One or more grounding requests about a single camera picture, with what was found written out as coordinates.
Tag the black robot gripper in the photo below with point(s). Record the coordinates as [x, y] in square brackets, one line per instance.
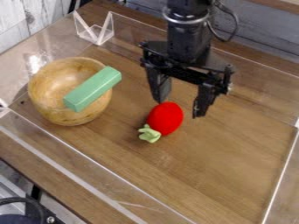
[184, 57]

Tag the green rectangular block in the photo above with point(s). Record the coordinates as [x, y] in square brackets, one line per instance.
[93, 88]

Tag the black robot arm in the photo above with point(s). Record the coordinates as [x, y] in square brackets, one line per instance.
[197, 9]

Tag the brown wooden bowl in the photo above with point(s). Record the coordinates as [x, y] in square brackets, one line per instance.
[54, 81]

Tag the red plush strawberry toy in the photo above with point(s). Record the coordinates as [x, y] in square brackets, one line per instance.
[164, 121]

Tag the clear acrylic tray enclosure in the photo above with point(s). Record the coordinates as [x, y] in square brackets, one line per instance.
[225, 170]

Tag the black clamp with cable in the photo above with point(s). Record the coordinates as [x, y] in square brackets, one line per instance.
[22, 208]

